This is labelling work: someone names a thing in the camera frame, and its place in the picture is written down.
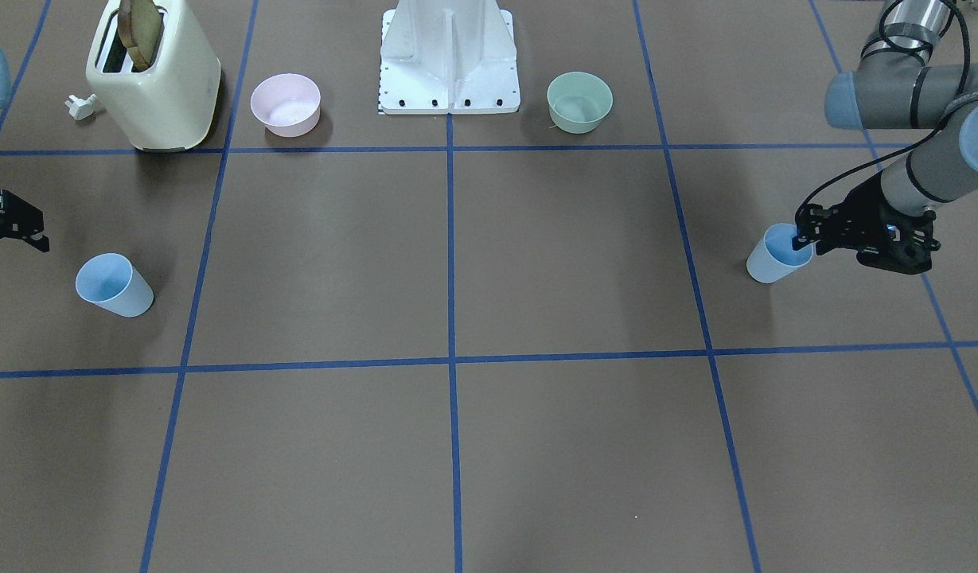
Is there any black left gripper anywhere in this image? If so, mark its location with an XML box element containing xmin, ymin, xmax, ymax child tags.
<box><xmin>791</xmin><ymin>174</ymin><xmax>937</xmax><ymax>275</ymax></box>

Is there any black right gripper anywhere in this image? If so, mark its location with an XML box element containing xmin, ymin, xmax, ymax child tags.
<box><xmin>0</xmin><ymin>189</ymin><xmax>51</xmax><ymax>253</ymax></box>

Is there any light blue cup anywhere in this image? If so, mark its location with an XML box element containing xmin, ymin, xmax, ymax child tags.
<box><xmin>74</xmin><ymin>253</ymin><xmax>155</xmax><ymax>317</ymax></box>
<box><xmin>746</xmin><ymin>224</ymin><xmax>815</xmax><ymax>284</ymax></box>

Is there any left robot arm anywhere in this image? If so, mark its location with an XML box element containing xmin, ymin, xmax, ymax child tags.
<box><xmin>791</xmin><ymin>1</ymin><xmax>978</xmax><ymax>275</ymax></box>

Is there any white power plug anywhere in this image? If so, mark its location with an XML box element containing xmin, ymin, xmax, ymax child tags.
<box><xmin>65</xmin><ymin>94</ymin><xmax>99</xmax><ymax>121</ymax></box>

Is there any cream toaster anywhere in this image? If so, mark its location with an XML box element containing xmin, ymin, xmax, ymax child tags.
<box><xmin>85</xmin><ymin>1</ymin><xmax>222</xmax><ymax>152</ymax></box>

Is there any bread slice in toaster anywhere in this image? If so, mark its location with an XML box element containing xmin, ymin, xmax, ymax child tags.
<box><xmin>117</xmin><ymin>0</ymin><xmax>162</xmax><ymax>72</ymax></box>

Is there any green bowl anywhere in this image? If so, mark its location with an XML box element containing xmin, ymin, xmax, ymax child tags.
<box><xmin>546</xmin><ymin>72</ymin><xmax>614</xmax><ymax>134</ymax></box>

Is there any pink bowl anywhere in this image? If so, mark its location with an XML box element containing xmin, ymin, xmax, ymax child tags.
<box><xmin>250</xmin><ymin>73</ymin><xmax>321</xmax><ymax>138</ymax></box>

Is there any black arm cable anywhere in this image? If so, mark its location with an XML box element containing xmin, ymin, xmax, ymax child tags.
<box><xmin>794</xmin><ymin>0</ymin><xmax>975</xmax><ymax>228</ymax></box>

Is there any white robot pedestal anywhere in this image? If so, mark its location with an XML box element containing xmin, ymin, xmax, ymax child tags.
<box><xmin>377</xmin><ymin>1</ymin><xmax>521</xmax><ymax>115</ymax></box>

